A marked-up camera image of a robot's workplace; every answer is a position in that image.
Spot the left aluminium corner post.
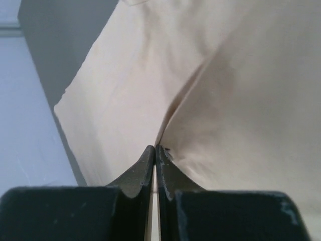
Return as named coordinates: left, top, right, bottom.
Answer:
left=0, top=22, right=23, bottom=38

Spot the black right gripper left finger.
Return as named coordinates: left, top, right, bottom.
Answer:
left=1, top=146, right=154, bottom=240

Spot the beige t shirt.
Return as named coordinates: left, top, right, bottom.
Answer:
left=54, top=1, right=320, bottom=240

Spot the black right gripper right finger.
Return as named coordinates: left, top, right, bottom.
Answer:
left=155, top=146, right=310, bottom=241

